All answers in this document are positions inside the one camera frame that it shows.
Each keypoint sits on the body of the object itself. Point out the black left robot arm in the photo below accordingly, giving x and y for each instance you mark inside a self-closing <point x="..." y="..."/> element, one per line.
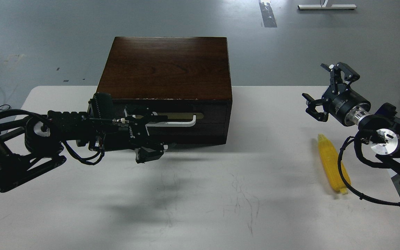
<point x="31" y="144"/>

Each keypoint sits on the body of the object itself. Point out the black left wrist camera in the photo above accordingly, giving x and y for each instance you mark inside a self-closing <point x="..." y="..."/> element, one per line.
<point x="101" y="106"/>

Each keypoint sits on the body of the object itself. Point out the grey floor tape strip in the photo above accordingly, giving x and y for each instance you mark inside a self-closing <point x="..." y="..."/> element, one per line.
<point x="266" y="9"/>

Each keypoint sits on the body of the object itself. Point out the wooden drawer with white handle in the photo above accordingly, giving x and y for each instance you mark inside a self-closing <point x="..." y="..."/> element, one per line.
<point x="182" y="112"/>

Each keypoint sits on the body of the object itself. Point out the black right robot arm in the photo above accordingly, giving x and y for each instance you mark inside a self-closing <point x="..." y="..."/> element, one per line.
<point x="377" y="142"/>

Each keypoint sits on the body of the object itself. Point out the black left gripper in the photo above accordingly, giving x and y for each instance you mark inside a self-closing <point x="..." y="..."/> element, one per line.
<point x="130" y="133"/>

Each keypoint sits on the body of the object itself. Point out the dark wooden drawer cabinet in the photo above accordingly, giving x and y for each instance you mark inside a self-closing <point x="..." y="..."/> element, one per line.
<point x="174" y="69"/>

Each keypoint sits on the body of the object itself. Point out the white table leg base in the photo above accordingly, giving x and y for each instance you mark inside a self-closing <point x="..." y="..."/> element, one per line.
<point x="327" y="5"/>

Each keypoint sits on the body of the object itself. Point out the yellow corn cob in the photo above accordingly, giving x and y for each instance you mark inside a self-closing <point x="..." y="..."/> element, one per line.
<point x="329" y="160"/>

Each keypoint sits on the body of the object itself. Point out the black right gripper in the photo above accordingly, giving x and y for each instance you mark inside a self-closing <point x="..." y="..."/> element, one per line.
<point x="338" y="105"/>

